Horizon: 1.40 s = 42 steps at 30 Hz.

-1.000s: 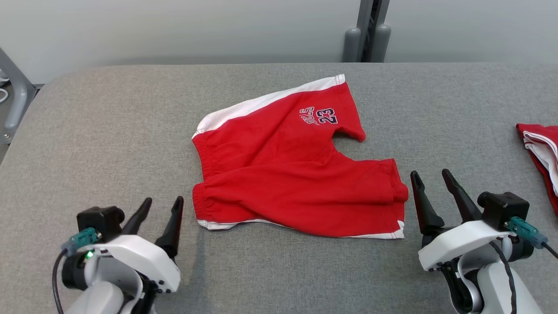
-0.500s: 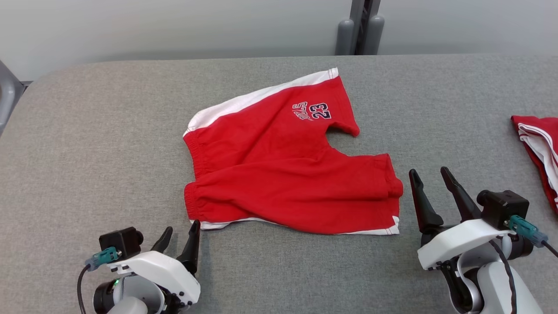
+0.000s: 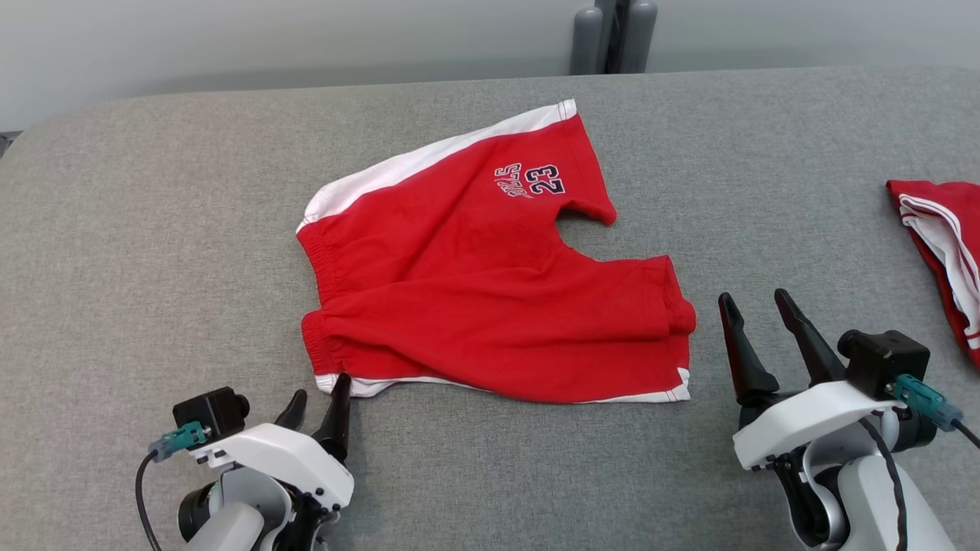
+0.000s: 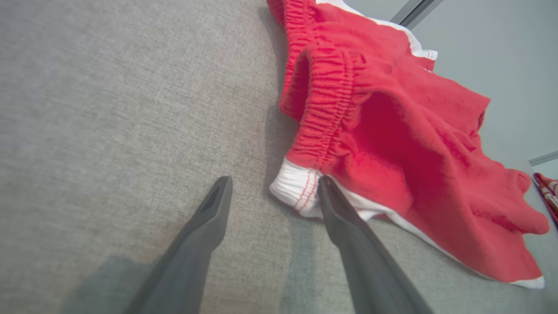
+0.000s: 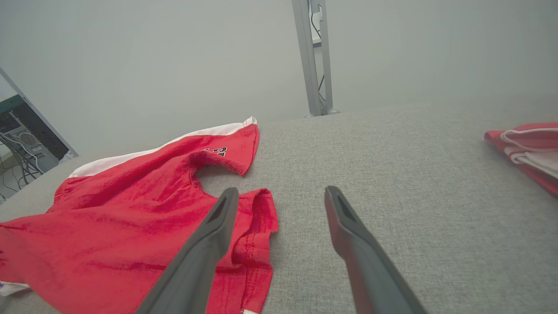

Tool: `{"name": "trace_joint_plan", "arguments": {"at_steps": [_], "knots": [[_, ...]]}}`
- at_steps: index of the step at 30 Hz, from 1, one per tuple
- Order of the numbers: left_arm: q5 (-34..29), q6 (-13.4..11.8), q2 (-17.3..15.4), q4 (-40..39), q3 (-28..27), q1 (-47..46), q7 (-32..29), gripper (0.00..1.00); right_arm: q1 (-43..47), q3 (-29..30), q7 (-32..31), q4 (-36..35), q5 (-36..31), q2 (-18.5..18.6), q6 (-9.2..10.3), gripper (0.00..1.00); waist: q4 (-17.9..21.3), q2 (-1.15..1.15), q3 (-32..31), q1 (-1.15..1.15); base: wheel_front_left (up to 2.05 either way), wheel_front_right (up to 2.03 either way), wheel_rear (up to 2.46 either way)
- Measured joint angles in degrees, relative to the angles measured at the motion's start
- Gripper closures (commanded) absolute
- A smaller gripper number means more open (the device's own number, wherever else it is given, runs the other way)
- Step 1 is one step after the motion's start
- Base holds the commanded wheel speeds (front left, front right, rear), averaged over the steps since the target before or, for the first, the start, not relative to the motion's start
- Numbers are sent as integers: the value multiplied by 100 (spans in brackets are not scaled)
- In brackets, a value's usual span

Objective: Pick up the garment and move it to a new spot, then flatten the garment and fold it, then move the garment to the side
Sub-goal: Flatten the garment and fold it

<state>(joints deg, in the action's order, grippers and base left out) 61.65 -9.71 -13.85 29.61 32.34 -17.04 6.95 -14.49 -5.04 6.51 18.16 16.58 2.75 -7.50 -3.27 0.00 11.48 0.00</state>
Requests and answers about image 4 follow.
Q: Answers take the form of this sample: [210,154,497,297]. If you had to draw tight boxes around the red white lettered jersey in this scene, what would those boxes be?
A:
[533,172,558,227]

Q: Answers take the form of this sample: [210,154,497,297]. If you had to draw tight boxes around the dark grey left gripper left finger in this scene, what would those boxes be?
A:
[124,176,234,314]

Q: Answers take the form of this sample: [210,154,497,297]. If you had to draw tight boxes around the red white-trimmed shorts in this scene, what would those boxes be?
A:
[267,0,551,290]

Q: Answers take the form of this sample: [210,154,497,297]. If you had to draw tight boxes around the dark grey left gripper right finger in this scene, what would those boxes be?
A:
[317,175,434,314]

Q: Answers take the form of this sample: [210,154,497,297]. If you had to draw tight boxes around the grey glass partition frame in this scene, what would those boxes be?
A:
[390,0,558,167]

